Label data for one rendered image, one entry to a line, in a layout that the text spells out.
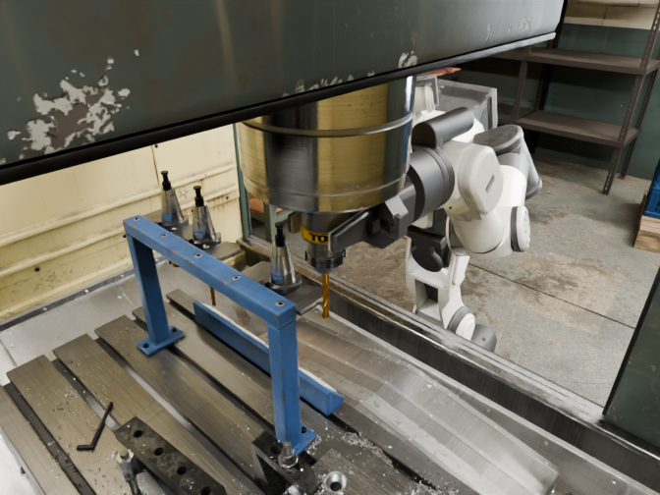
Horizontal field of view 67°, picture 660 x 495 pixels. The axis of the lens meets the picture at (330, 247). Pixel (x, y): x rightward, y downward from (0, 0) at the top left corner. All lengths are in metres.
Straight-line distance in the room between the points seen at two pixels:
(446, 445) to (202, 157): 1.09
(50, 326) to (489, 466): 1.16
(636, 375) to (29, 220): 1.44
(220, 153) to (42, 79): 1.51
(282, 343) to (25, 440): 0.57
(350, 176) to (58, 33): 0.26
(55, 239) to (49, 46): 1.32
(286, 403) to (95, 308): 0.82
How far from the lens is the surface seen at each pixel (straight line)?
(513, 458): 1.30
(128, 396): 1.16
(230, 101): 0.24
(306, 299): 0.80
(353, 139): 0.40
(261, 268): 0.89
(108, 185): 1.52
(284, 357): 0.82
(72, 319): 1.55
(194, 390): 1.13
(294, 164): 0.40
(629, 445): 1.30
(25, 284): 1.53
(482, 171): 0.65
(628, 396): 1.26
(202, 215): 0.96
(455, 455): 1.23
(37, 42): 0.20
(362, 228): 0.50
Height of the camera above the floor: 1.69
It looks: 30 degrees down
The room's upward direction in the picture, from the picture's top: straight up
